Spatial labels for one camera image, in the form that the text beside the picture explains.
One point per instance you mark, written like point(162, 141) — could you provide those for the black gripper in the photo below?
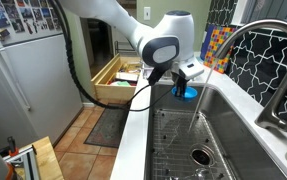
point(179, 76)

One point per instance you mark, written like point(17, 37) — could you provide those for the blue bowl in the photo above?
point(191, 93)

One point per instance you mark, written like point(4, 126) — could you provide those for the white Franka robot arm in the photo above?
point(129, 23)

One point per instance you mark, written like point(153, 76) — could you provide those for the running water stream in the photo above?
point(199, 100)

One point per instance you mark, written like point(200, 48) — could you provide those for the brushed steel faucet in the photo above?
point(283, 86)

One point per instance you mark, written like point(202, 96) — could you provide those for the blue board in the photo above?
point(204, 41)

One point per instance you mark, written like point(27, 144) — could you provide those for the colourful mosaic tile board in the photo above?
point(218, 50)

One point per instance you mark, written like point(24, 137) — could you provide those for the white box in drawer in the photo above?
point(127, 76)

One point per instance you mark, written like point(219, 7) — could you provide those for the sink drain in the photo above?
point(201, 156)

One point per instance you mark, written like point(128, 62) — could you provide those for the open wooden drawer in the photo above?
point(111, 91)

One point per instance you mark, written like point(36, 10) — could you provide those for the stainless steel sink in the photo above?
point(236, 143)

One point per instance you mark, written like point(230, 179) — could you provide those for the dark floor rug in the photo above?
point(108, 130)

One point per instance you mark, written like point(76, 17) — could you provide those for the metal utensil in sink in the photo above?
point(201, 174)

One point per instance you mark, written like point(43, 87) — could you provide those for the wooden table board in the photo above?
point(48, 160)

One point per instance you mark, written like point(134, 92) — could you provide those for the red and black clamp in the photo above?
point(12, 146)

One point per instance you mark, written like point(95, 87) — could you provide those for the dark fridge magnet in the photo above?
point(3, 34)

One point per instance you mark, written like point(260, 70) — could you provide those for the large blue fridge photo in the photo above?
point(0, 19)

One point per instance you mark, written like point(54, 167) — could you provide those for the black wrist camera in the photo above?
point(155, 75)

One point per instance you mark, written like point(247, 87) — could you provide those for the white light switch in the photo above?
point(147, 13)

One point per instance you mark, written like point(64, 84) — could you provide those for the aluminium extrusion frame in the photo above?
point(29, 163)

